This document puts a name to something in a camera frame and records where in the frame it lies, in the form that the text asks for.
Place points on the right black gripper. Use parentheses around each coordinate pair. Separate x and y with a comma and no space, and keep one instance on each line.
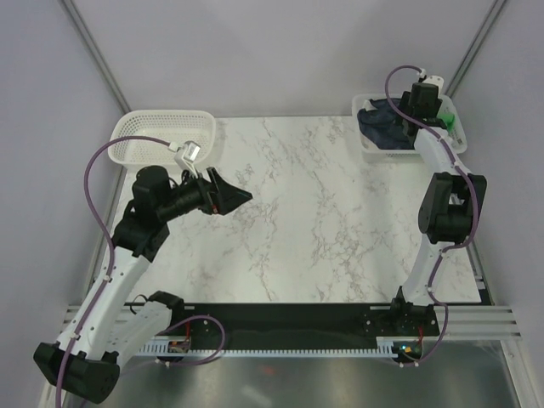
(404,101)

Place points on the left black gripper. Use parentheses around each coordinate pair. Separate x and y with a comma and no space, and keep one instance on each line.
(212,193)

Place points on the dark blue towel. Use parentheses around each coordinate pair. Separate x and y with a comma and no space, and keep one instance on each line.
(380,128)

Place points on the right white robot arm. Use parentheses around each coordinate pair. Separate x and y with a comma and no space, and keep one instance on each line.
(449,214)

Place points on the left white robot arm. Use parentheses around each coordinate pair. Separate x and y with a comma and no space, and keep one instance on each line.
(88,356)

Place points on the green towel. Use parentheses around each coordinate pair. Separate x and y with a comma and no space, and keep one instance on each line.
(448,119)

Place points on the white towel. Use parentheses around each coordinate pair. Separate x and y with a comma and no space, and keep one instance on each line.
(368,105)

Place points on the right white plastic basket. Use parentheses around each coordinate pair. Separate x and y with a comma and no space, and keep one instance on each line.
(371,153)

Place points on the white plastic basket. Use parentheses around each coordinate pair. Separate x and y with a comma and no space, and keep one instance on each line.
(178,126)
(371,153)

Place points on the left white plastic basket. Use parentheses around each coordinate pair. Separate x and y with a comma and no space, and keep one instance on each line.
(178,126)

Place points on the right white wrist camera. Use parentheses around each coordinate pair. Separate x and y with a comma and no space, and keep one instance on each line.
(435,80)

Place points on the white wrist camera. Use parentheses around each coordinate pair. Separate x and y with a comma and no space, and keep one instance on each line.
(435,80)
(186,156)

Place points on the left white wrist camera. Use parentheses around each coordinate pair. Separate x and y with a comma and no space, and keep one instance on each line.
(186,156)

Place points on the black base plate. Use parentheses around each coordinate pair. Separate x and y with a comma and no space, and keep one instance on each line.
(311,326)

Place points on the white slotted cable duct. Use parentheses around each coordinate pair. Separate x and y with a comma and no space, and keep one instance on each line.
(163,348)

